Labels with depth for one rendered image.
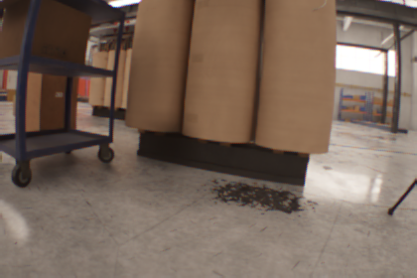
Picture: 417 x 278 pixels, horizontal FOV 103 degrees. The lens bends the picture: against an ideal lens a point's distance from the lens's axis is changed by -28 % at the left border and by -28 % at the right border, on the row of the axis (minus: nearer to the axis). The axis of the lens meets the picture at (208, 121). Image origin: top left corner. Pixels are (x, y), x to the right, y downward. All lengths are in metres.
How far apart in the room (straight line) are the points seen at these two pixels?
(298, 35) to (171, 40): 0.73
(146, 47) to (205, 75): 0.44
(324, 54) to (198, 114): 0.73
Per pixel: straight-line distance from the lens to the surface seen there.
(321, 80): 1.18
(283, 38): 1.21
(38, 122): 1.83
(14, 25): 1.19
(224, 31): 1.27
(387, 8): 10.90
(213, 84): 1.22
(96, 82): 4.22
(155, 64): 1.41
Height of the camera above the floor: 0.40
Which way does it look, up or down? 5 degrees down
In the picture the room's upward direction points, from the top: 5 degrees clockwise
